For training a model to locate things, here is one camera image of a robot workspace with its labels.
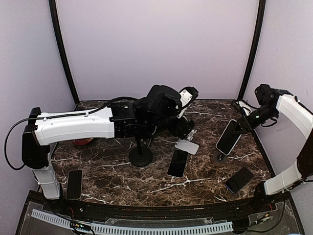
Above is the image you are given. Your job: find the grey wood-base phone stand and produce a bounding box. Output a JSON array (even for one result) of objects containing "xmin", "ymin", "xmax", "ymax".
[{"xmin": 211, "ymin": 151, "xmax": 228, "ymax": 167}]

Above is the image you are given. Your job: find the black front rail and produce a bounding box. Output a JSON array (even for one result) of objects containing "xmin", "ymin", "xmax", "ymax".
[{"xmin": 16, "ymin": 191, "xmax": 304, "ymax": 235}]

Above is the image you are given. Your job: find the front black pole stand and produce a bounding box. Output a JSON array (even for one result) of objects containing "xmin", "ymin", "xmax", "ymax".
[{"xmin": 129, "ymin": 137, "xmax": 153, "ymax": 167}]

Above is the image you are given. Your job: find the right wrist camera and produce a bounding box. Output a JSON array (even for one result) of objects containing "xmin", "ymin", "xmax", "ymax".
[{"xmin": 231, "ymin": 100, "xmax": 251, "ymax": 116}]

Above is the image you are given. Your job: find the black phone blue case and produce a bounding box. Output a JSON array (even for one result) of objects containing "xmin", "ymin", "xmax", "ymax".
[{"xmin": 225, "ymin": 167, "xmax": 254, "ymax": 194}]

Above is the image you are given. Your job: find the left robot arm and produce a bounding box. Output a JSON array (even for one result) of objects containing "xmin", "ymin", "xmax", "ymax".
[{"xmin": 22, "ymin": 85, "xmax": 199, "ymax": 213}]

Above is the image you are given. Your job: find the white slotted cable duct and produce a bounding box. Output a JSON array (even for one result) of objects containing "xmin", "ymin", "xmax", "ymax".
[{"xmin": 31, "ymin": 209, "xmax": 233, "ymax": 235}]

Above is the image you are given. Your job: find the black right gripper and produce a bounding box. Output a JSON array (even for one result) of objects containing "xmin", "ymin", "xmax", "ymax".
[{"xmin": 231, "ymin": 104, "xmax": 278, "ymax": 134}]

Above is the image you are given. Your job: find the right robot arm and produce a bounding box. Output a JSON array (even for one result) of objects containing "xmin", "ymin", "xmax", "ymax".
[{"xmin": 234, "ymin": 84, "xmax": 313, "ymax": 212}]

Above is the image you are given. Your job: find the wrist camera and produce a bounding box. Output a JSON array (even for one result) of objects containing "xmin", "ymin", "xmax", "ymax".
[
  {"xmin": 231, "ymin": 100, "xmax": 251, "ymax": 116},
  {"xmin": 177, "ymin": 86, "xmax": 199, "ymax": 118}
]

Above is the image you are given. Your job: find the white folding phone stand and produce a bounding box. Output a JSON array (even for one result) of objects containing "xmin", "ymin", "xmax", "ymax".
[{"xmin": 175, "ymin": 129, "xmax": 199, "ymax": 155}]

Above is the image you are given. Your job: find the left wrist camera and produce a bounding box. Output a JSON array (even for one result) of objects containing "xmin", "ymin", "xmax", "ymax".
[{"xmin": 177, "ymin": 86, "xmax": 199, "ymax": 118}]

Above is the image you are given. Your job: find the red floral plate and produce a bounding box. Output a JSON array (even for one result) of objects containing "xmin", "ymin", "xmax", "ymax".
[{"xmin": 73, "ymin": 138, "xmax": 93, "ymax": 146}]

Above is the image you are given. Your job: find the black phone grey edge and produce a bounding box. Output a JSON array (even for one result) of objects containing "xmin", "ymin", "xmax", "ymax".
[{"xmin": 167, "ymin": 149, "xmax": 188, "ymax": 178}]

